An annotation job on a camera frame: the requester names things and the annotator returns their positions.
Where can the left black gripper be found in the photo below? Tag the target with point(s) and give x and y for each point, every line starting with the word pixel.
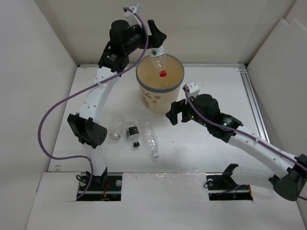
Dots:
pixel 156 39

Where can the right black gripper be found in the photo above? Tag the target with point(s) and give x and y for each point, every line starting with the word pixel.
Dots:
pixel 176 106

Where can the red label bottle red cap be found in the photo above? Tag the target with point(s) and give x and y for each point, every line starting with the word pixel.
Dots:
pixel 158 58

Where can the clear bottle white cap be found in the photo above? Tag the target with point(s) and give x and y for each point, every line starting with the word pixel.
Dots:
pixel 151 140

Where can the small bottle with black cap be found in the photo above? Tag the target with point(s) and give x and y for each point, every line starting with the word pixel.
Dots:
pixel 133 135

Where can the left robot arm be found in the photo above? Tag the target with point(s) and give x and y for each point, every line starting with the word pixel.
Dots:
pixel 124 38

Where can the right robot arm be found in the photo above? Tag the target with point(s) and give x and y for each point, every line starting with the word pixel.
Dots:
pixel 287 174

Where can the beige bin with grey rim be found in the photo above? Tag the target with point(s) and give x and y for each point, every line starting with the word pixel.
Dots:
pixel 159 92

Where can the clear jar with silver lid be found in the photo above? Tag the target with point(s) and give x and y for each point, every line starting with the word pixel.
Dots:
pixel 117 127

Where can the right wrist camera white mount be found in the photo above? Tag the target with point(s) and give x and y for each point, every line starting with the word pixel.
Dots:
pixel 191 89

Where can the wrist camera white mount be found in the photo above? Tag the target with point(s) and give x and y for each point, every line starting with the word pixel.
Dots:
pixel 131 10
pixel 191 89

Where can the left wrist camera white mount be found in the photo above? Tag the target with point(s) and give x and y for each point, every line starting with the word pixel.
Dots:
pixel 131 10

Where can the aluminium rail frame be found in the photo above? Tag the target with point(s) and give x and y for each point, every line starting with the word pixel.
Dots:
pixel 227 83

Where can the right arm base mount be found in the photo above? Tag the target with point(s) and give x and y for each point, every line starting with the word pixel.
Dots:
pixel 222 187

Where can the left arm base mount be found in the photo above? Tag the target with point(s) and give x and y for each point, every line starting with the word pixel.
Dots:
pixel 106 187

